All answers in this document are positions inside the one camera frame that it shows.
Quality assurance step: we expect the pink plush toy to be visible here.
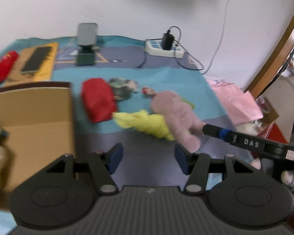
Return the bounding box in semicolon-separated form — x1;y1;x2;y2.
150;91;205;153

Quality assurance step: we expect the yellow towel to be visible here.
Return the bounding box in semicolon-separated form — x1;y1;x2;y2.
112;110;175;141

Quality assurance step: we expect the green cloth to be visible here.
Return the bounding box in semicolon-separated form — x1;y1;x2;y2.
181;97;195;110

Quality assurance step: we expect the red cloth bundle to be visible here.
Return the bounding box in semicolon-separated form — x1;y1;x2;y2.
81;78;117;123

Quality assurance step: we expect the grey camouflage cloth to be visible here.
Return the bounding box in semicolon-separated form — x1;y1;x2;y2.
108;78;138;101

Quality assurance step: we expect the brown cardboard box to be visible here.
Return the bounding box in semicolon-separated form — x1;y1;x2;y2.
0;82;75;210

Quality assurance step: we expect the red floral cloth strip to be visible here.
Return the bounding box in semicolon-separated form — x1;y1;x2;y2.
142;87;157;97

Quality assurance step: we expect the pink folded blanket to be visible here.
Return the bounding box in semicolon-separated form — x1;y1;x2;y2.
207;80;263;126

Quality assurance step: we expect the blue striped bed sheet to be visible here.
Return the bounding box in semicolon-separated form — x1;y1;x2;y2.
0;35;256;235

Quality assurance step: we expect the yellow book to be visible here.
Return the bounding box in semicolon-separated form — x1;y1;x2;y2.
4;42;59;87

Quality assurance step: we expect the dark smartphone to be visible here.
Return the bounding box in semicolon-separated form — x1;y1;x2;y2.
21;46;52;74

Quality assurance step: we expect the white power strip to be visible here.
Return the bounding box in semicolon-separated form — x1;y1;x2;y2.
144;39;185;59

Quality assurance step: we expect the black charger adapter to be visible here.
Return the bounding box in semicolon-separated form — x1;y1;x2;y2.
161;30;175;50

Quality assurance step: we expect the red long plush pillow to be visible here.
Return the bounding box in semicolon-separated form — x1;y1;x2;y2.
0;50;19;83

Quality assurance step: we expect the black charging cable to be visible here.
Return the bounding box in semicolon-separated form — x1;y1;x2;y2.
136;25;205;72

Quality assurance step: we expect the white wall cable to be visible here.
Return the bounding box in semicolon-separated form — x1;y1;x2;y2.
201;0;234;75

